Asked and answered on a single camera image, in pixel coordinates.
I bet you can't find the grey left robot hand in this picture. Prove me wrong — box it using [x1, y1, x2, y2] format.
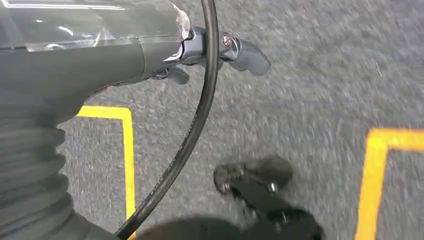
[0, 26, 272, 129]

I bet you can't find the clear plastic film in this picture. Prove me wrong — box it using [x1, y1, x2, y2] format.
[0, 0, 192, 53]

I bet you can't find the yellow tape floor square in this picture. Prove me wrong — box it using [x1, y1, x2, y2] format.
[75, 105, 137, 240]
[353, 127, 424, 240]

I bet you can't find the black robot foot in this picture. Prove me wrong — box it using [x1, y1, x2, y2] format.
[212, 154, 326, 240]

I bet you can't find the black cable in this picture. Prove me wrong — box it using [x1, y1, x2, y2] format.
[113, 0, 221, 240]

